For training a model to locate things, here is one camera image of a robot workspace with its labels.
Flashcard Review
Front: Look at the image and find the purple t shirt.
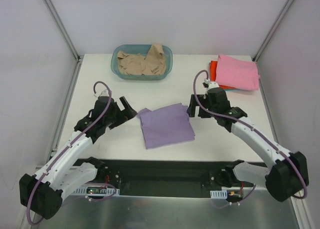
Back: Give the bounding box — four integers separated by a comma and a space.
136, 103, 195, 150

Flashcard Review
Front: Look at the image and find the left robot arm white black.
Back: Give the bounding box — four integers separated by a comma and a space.
19, 96, 137, 220

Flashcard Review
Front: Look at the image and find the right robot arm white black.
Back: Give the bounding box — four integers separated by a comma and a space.
187, 87, 309, 202

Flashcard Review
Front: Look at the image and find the blue folded t shirt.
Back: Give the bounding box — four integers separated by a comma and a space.
224, 88, 247, 94

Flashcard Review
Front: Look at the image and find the orange folded t shirt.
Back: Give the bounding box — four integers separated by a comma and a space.
209, 60, 236, 90

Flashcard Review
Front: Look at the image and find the pink folded t shirt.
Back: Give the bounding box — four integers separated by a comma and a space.
215, 54, 260, 91

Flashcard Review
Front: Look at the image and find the beige t shirt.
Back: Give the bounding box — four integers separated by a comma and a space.
116, 43, 167, 76

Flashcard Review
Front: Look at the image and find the teal plastic basket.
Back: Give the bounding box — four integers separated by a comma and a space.
110, 44, 173, 81

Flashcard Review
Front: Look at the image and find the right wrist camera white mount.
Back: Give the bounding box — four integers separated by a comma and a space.
203, 79, 220, 94

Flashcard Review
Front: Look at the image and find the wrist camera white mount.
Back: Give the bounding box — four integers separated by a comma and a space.
203, 79, 220, 94
94, 89, 109, 99

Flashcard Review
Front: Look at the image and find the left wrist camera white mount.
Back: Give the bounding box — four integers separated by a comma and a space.
94, 89, 109, 99

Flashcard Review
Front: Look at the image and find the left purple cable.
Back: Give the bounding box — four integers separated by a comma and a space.
26, 81, 118, 225

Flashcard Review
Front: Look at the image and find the purple cable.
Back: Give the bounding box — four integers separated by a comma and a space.
193, 69, 310, 206
26, 81, 118, 225

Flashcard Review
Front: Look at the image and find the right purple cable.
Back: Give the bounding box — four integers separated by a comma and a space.
193, 69, 310, 206

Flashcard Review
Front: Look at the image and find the front aluminium rail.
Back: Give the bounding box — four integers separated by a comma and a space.
30, 163, 302, 190

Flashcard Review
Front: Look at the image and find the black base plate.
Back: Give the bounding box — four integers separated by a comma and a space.
82, 158, 241, 199

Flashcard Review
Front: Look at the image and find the left grey cable duct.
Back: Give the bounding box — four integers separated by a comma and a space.
70, 186, 120, 197

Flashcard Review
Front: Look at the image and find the grey cable duct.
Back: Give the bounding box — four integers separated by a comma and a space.
70, 186, 120, 197
210, 189, 228, 200

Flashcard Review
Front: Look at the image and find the right grey cable duct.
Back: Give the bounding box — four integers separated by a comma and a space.
210, 189, 228, 200

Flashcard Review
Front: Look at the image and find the left aluminium frame post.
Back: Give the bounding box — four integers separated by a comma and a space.
38, 0, 82, 63

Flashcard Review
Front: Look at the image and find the aluminium frame post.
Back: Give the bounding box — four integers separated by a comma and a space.
252, 0, 296, 63
38, 0, 82, 63

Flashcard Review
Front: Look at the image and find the right aluminium frame post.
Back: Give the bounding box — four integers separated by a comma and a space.
252, 0, 296, 63

